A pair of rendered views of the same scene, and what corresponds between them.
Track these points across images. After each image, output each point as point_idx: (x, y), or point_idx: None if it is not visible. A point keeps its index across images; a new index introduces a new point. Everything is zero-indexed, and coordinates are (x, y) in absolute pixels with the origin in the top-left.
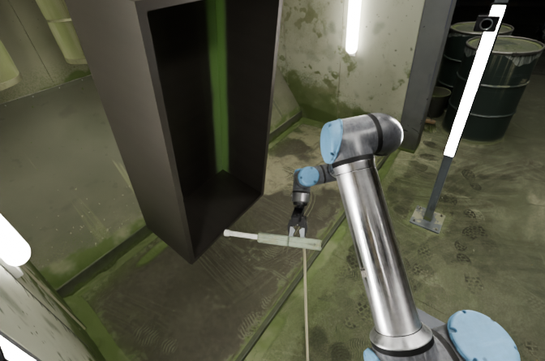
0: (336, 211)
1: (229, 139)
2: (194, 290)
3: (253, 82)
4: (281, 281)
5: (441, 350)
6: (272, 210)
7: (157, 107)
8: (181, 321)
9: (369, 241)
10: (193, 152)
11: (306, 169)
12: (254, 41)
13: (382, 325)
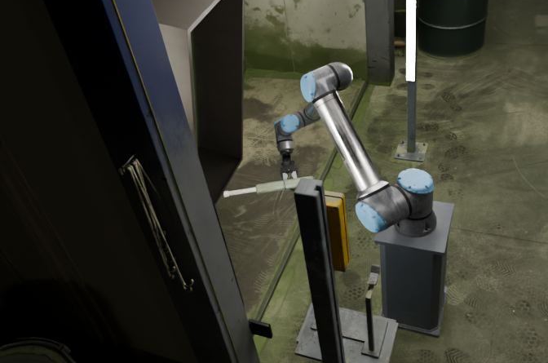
0: (317, 166)
1: (197, 109)
2: None
3: (222, 50)
4: (280, 241)
5: (394, 189)
6: (247, 183)
7: (191, 87)
8: None
9: (343, 140)
10: None
11: (286, 117)
12: (220, 16)
13: (360, 185)
